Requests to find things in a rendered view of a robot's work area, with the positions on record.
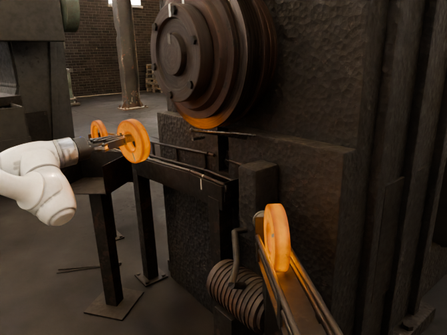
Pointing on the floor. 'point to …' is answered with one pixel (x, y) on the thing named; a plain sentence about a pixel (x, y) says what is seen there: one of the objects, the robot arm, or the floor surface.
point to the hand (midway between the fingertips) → (132, 136)
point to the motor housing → (237, 300)
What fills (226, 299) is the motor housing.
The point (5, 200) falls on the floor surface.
